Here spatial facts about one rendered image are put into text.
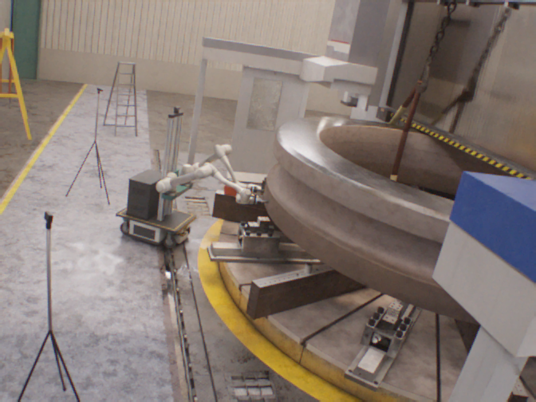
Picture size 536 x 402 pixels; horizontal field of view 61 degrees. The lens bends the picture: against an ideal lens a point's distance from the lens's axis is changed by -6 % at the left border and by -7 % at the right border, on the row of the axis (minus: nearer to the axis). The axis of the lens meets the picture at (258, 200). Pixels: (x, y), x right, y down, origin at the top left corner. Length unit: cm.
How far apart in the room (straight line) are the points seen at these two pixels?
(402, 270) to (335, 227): 85
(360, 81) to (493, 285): 736
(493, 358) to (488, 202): 46
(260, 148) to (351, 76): 247
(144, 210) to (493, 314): 555
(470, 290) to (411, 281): 302
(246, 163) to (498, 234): 854
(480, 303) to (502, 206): 30
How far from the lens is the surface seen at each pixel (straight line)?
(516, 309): 146
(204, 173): 574
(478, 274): 157
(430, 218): 438
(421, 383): 469
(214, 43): 909
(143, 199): 655
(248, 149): 972
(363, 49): 871
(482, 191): 155
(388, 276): 464
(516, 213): 145
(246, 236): 568
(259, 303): 476
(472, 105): 796
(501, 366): 157
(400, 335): 447
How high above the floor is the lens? 300
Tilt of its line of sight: 20 degrees down
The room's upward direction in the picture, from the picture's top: 10 degrees clockwise
